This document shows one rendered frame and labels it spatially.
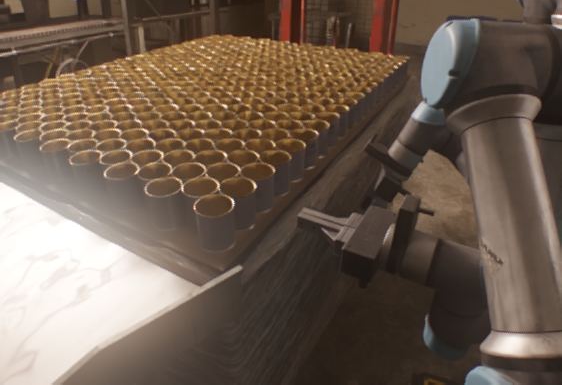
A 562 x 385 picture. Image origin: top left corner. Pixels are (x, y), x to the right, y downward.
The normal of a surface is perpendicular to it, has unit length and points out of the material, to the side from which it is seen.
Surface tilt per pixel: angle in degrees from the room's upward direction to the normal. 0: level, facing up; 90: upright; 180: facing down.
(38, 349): 0
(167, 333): 90
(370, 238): 2
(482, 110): 99
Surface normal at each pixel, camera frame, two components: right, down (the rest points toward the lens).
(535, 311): -0.42, -0.27
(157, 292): 0.02, -0.90
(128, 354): 0.69, 0.33
